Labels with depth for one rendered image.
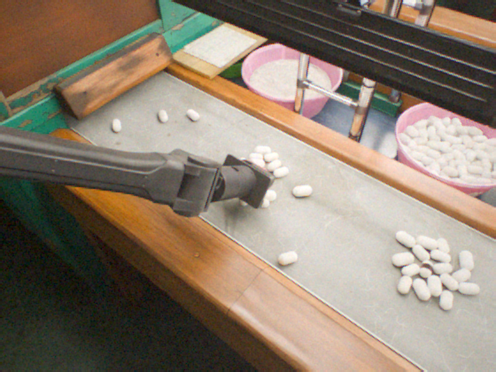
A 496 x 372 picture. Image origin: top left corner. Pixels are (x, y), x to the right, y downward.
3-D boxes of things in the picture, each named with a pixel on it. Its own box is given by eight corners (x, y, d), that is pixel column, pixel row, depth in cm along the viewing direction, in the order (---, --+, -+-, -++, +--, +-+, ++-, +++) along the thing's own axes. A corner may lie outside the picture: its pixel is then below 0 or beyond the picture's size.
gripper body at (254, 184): (232, 152, 72) (211, 152, 66) (275, 178, 68) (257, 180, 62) (220, 182, 74) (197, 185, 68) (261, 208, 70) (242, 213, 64)
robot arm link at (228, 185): (215, 208, 59) (226, 174, 58) (182, 192, 62) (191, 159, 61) (237, 204, 65) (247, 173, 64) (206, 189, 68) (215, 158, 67)
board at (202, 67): (210, 80, 98) (210, 76, 97) (169, 60, 104) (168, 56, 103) (282, 29, 115) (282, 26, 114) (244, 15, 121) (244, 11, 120)
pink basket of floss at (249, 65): (345, 127, 100) (353, 97, 93) (245, 132, 99) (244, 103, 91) (325, 69, 117) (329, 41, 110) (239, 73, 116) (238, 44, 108)
